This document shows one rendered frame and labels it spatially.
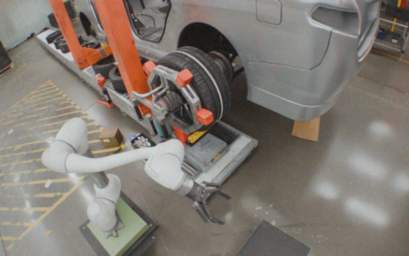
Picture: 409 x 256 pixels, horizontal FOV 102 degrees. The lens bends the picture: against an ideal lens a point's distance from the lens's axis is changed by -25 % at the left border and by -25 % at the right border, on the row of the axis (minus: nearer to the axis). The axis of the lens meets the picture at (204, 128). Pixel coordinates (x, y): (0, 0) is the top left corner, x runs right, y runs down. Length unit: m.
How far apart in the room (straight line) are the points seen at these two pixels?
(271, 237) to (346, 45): 1.26
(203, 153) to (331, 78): 1.29
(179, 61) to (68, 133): 0.82
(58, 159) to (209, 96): 0.96
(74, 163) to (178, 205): 1.24
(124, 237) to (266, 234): 0.99
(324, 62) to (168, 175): 1.01
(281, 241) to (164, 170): 0.98
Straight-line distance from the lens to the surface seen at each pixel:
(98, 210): 1.54
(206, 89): 1.44
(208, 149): 2.10
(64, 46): 6.25
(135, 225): 1.70
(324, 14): 1.40
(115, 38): 1.82
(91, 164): 1.05
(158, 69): 1.58
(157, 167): 0.89
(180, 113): 1.91
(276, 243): 1.56
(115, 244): 1.72
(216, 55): 1.91
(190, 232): 1.97
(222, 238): 1.91
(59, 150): 1.15
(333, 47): 1.31
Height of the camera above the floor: 1.83
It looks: 44 degrees down
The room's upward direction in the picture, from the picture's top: 10 degrees counter-clockwise
